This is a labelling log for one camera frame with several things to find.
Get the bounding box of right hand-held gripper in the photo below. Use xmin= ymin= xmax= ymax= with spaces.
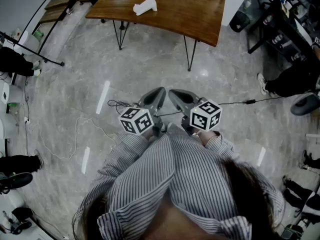
xmin=168 ymin=88 xmax=223 ymax=136

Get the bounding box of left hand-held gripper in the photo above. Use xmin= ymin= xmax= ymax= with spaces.
xmin=118 ymin=87 xmax=167 ymax=137

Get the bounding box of person's right forearm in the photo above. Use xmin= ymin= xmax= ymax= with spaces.
xmin=196 ymin=129 xmax=251 ymax=165

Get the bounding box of person's left forearm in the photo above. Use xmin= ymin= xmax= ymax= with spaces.
xmin=98 ymin=130 xmax=156 ymax=182

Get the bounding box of person's leg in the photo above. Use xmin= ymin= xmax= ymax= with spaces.
xmin=0 ymin=149 xmax=45 ymax=176
xmin=0 ymin=46 xmax=42 ymax=78
xmin=161 ymin=122 xmax=174 ymax=134
xmin=264 ymin=58 xmax=320 ymax=98

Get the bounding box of person's striped shirt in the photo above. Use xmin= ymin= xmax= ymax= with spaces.
xmin=72 ymin=122 xmax=286 ymax=240

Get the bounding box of brown wooden table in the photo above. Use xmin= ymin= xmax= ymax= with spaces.
xmin=85 ymin=0 xmax=226 ymax=72

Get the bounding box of black mesh waste bin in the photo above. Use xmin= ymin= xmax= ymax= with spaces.
xmin=229 ymin=10 xmax=251 ymax=33

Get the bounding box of grey round stool base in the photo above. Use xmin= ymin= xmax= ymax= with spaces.
xmin=290 ymin=92 xmax=320 ymax=117

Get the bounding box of black metal stand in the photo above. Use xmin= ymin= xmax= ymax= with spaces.
xmin=0 ymin=31 xmax=66 ymax=67

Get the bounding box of black metal desk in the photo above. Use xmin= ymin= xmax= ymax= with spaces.
xmin=247 ymin=0 xmax=320 ymax=65

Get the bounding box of brown wooden shelf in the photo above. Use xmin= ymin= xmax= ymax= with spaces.
xmin=39 ymin=0 xmax=79 ymax=25

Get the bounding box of white cylindrical bin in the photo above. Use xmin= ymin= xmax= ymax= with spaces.
xmin=17 ymin=33 xmax=41 ymax=58

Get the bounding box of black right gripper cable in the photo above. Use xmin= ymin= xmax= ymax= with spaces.
xmin=154 ymin=110 xmax=182 ymax=118

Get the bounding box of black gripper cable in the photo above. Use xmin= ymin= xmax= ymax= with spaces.
xmin=154 ymin=110 xmax=182 ymax=118
xmin=107 ymin=99 xmax=141 ymax=115

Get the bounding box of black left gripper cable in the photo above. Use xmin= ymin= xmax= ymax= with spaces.
xmin=107 ymin=99 xmax=141 ymax=115

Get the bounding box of black cable with adapter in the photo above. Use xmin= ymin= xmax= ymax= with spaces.
xmin=218 ymin=96 xmax=283 ymax=106

